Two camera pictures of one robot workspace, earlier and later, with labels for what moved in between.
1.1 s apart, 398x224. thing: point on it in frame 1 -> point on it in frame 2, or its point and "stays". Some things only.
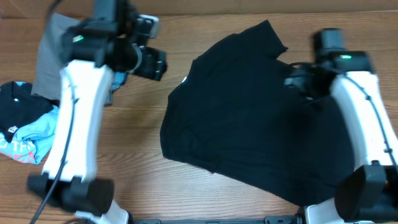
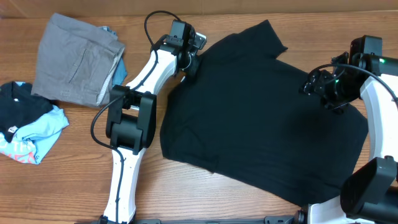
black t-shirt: (231, 113) stays
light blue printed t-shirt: (33, 142) stays
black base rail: (280, 219) stays
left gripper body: (150, 66) -> (191, 63)
